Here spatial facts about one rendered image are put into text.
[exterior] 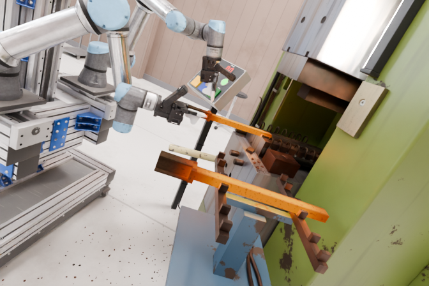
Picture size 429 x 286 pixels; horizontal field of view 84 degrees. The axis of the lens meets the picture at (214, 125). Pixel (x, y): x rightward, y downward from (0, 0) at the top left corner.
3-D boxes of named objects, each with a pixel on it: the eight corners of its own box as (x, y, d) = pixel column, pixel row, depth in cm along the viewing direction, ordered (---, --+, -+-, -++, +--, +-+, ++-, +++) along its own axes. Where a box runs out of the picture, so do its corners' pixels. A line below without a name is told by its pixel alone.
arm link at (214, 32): (214, 19, 109) (230, 22, 105) (211, 45, 113) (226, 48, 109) (203, 18, 103) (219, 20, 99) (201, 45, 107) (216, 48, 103)
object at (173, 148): (167, 152, 144) (170, 145, 142) (167, 148, 149) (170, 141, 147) (233, 169, 157) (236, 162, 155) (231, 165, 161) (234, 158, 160)
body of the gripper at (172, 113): (180, 119, 104) (152, 111, 101) (187, 101, 102) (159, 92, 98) (180, 126, 97) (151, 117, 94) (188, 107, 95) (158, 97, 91)
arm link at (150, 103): (149, 88, 97) (147, 94, 89) (159, 92, 98) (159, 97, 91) (143, 105, 99) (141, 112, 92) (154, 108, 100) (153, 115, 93)
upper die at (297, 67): (296, 80, 94) (308, 57, 91) (276, 71, 112) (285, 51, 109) (374, 112, 106) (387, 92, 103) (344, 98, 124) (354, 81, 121)
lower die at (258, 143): (258, 156, 105) (266, 140, 102) (244, 136, 123) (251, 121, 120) (332, 177, 117) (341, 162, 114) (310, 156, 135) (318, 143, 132)
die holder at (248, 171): (213, 255, 104) (256, 172, 90) (203, 197, 139) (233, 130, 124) (315, 269, 120) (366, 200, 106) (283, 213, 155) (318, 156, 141)
